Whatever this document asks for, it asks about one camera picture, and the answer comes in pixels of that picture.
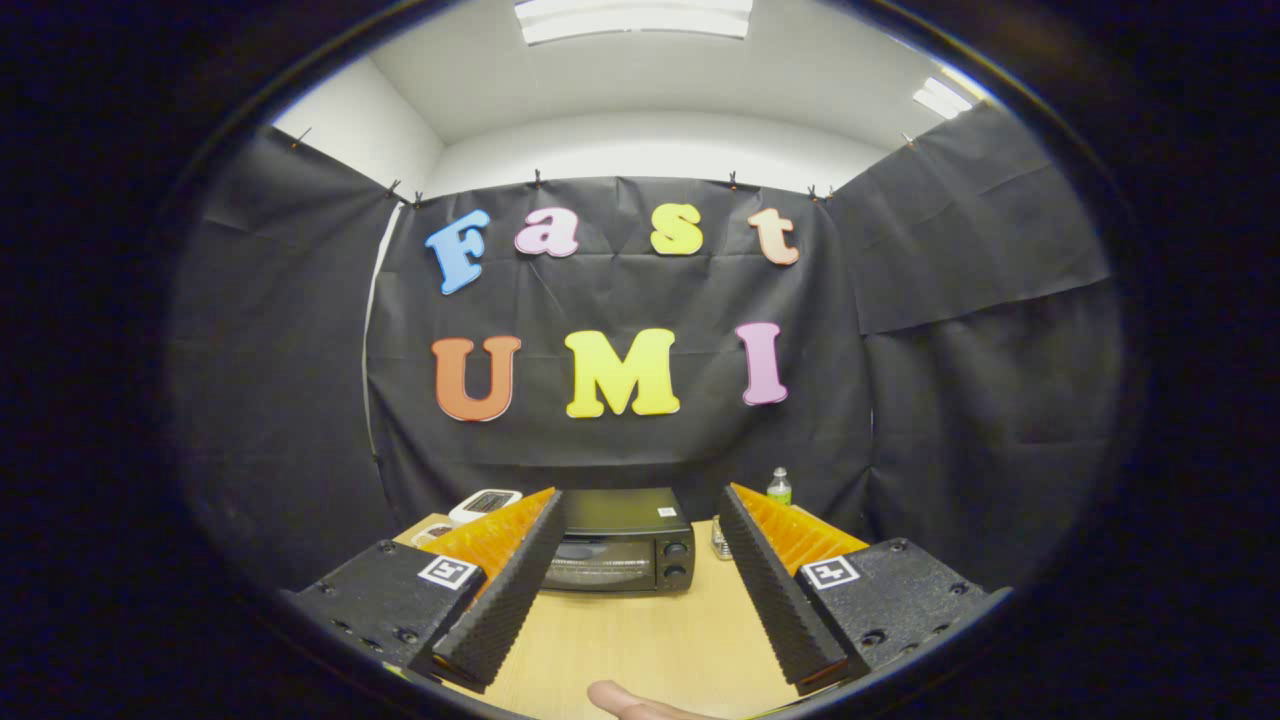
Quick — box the white pop-up toaster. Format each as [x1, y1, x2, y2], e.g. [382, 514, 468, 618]
[448, 488, 523, 526]

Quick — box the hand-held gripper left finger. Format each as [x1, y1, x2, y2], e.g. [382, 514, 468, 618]
[290, 487, 564, 694]

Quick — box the ceiling light panel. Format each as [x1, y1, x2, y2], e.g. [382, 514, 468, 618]
[912, 77, 973, 121]
[515, 0, 753, 46]

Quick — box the black toaster oven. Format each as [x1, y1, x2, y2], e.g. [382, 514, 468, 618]
[540, 487, 696, 596]

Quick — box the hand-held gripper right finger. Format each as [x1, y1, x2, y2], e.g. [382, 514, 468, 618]
[718, 483, 991, 696]

